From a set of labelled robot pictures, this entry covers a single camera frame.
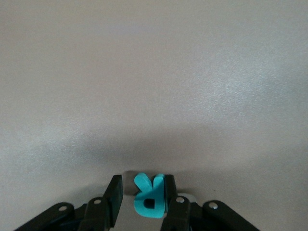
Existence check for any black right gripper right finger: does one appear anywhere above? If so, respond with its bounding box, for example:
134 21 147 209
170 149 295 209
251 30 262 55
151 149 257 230
160 174 260 231

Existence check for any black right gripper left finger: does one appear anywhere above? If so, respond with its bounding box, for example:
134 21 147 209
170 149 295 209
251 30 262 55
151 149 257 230
14 174 125 231

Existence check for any teal foam letter R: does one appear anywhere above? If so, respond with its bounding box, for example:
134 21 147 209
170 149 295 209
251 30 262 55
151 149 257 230
133 172 168 219

